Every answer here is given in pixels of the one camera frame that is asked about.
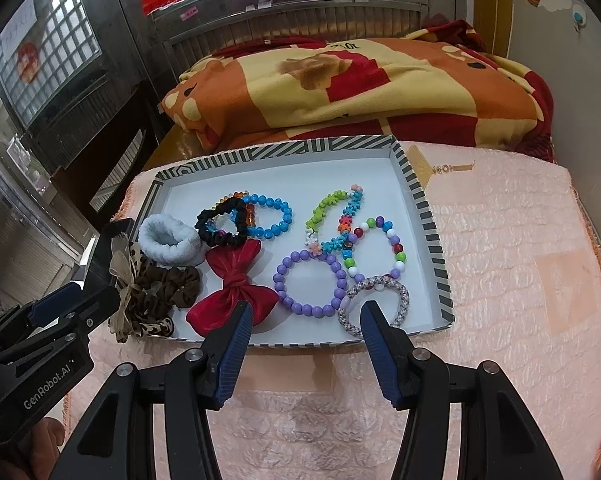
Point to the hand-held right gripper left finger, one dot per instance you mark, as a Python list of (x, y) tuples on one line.
[(230, 355)]

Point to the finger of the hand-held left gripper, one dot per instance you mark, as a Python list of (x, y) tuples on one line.
[(55, 305), (80, 320)]

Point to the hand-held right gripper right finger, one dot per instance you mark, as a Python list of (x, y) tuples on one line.
[(380, 355)]

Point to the beige ribbon hair bow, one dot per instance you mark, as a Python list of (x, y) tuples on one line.
[(125, 270)]

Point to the light blue fluffy scrunchie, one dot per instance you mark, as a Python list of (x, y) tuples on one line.
[(153, 245)]

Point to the black scrunchie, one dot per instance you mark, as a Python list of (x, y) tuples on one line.
[(205, 230)]

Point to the striped cardboard box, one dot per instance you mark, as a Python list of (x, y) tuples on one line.
[(280, 175)]

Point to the person's left hand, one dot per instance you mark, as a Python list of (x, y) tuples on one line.
[(45, 440)]

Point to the red velvet hair bow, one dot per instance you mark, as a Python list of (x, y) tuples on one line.
[(230, 280)]

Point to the brown scrunchie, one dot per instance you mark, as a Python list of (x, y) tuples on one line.
[(180, 285)]

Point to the pink fringed table mat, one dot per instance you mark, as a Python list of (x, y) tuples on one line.
[(505, 260)]

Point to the round red door sticker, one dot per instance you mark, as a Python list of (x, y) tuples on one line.
[(28, 62)]

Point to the orange printed blanket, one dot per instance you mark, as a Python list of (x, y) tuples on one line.
[(380, 90)]

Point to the white paper notice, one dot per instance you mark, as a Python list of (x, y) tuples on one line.
[(13, 25)]

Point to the metal security door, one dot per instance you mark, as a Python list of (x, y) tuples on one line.
[(280, 15)]

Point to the white cloud wall sticker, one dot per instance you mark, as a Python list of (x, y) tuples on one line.
[(570, 12)]

